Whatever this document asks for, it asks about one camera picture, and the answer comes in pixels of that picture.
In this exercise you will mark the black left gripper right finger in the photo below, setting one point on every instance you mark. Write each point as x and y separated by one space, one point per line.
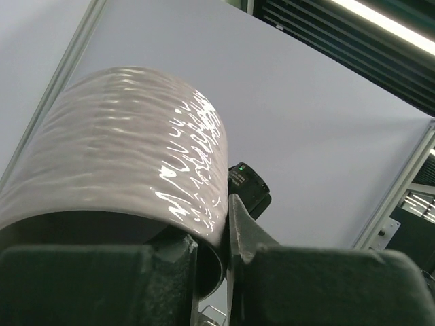
272 284

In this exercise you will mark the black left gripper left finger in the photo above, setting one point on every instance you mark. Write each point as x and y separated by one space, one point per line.
148 284

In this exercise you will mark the pink mug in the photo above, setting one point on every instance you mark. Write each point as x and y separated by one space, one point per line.
123 154

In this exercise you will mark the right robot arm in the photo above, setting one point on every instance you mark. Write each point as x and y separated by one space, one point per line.
254 193

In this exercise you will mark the right aluminium frame post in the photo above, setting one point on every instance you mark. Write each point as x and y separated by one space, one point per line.
401 183

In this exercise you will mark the aluminium frame post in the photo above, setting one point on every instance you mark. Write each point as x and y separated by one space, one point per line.
401 183
41 43

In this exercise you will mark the left aluminium frame post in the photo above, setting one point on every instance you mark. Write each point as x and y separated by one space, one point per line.
41 43

